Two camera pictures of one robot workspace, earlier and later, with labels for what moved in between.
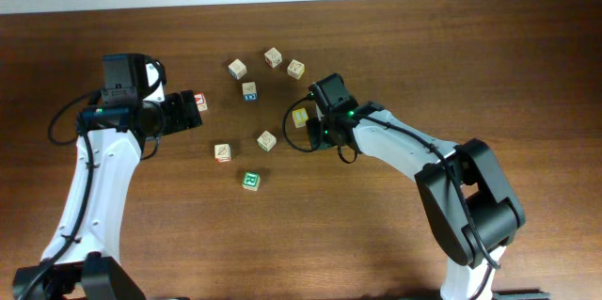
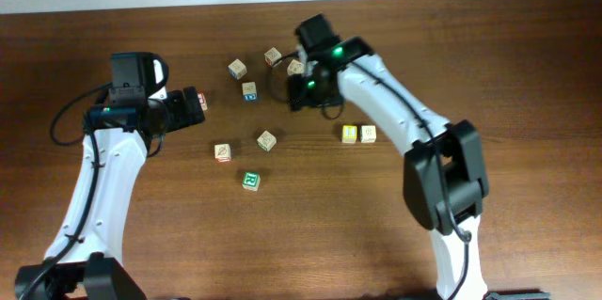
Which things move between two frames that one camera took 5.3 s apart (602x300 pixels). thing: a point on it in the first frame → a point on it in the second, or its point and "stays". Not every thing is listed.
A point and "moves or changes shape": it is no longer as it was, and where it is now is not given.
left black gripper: (187, 112) stays
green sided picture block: (266, 141) stays
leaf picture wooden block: (223, 152) stays
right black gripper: (319, 140) → (301, 98)
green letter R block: (251, 181) stays
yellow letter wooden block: (299, 118) moves or changes shape
